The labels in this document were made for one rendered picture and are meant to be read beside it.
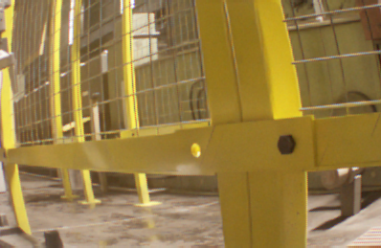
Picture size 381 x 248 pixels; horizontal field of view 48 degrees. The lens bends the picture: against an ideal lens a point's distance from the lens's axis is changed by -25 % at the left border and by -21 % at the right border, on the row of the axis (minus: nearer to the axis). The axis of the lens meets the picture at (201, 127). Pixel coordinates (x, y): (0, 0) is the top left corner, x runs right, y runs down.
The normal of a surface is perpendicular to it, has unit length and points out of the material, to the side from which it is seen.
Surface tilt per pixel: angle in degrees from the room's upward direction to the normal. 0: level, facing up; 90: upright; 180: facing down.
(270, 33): 90
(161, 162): 90
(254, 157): 90
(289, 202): 90
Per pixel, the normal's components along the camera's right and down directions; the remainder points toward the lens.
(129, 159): -0.76, 0.10
